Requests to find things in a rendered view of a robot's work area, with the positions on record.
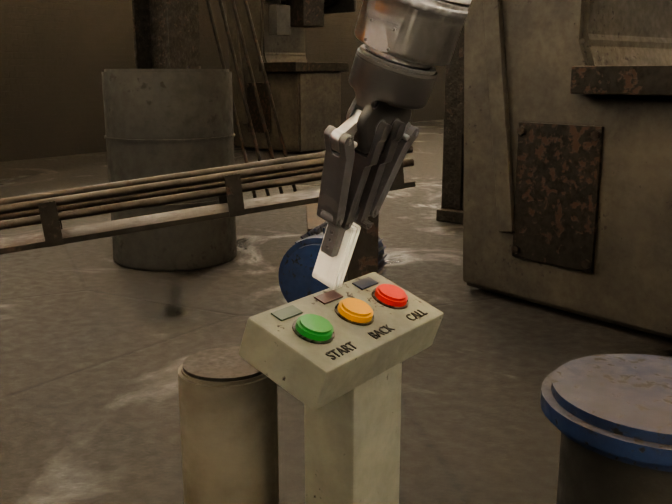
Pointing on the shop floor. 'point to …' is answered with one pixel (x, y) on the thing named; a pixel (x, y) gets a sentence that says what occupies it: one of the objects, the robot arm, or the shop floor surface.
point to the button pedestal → (346, 388)
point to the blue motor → (306, 252)
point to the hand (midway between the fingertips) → (336, 252)
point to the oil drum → (170, 158)
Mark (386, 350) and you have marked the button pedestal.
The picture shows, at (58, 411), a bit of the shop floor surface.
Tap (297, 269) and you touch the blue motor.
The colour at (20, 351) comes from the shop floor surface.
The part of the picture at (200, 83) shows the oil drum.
